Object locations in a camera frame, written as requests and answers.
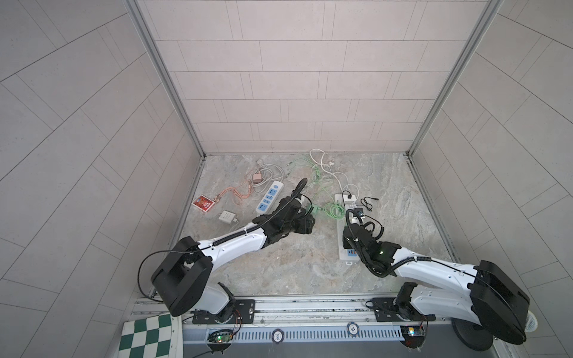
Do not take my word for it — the white charger with black cable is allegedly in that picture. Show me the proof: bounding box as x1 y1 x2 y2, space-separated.
342 189 379 212

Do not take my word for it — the long colourful socket power strip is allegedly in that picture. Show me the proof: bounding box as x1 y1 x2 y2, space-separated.
334 193 361 263

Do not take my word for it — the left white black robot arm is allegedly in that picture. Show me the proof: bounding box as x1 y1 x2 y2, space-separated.
151 178 316 324

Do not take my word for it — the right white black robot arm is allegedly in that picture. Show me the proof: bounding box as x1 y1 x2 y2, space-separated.
343 209 539 345

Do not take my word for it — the small blue socket power strip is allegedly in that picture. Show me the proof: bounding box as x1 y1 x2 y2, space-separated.
256 180 284 215

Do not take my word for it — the right circuit board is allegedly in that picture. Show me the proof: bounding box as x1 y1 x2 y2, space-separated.
400 325 426 349

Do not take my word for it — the circuit board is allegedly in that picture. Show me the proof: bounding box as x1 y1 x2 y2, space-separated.
400 325 426 349
207 329 234 353

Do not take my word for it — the red card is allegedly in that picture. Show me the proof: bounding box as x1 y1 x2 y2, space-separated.
192 195 216 213

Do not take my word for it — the black round stand base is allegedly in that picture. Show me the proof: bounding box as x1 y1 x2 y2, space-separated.
451 318 494 351

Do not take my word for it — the left circuit board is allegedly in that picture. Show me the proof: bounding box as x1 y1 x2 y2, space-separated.
207 329 234 353

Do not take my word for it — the white round mesh disc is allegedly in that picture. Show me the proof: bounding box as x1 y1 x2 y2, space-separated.
524 310 539 334

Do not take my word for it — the green white checkerboard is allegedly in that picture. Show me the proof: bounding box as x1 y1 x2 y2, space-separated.
115 314 184 358

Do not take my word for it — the green cable bundle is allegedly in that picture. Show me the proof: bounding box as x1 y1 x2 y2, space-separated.
288 154 348 220

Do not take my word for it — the pink charger with cable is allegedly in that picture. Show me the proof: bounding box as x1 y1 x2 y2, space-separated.
214 159 265 205

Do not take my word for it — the white flat charger with cable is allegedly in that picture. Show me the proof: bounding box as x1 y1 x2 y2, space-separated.
219 210 238 225

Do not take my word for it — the white power strip cord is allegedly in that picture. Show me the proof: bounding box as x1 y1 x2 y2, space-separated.
308 147 360 198

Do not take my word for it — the aluminium rail frame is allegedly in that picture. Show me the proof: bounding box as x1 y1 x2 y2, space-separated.
134 295 452 345

